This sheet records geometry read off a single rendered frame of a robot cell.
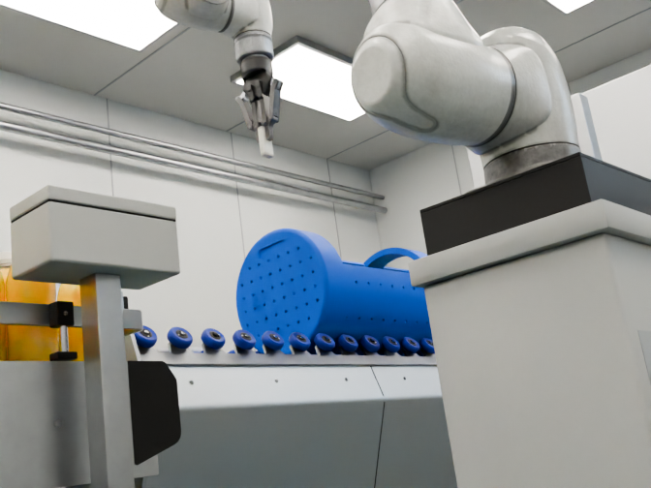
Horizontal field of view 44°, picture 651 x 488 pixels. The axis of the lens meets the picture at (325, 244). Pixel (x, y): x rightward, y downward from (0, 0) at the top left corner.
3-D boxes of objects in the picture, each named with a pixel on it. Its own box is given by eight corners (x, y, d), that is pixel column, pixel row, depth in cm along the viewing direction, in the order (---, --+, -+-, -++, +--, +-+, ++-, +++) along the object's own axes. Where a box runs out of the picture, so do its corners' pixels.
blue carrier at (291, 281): (541, 349, 229) (518, 252, 237) (336, 342, 165) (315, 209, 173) (457, 369, 246) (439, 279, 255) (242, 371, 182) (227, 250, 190)
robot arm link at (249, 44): (251, 54, 198) (253, 76, 197) (225, 42, 191) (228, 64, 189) (279, 39, 193) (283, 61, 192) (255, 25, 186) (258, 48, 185)
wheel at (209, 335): (200, 326, 146) (195, 334, 146) (213, 343, 143) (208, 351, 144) (218, 325, 149) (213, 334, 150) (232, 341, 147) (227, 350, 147)
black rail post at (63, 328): (77, 358, 111) (75, 301, 113) (57, 358, 109) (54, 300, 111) (69, 361, 112) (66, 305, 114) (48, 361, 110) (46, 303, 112)
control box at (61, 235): (182, 273, 114) (175, 204, 117) (51, 259, 99) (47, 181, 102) (139, 290, 120) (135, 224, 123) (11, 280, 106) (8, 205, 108)
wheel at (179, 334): (199, 338, 142) (194, 347, 143) (181, 322, 143) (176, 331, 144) (183, 343, 138) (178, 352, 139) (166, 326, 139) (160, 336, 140)
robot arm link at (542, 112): (604, 147, 129) (573, 24, 135) (530, 134, 118) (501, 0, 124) (524, 182, 142) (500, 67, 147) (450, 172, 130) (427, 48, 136)
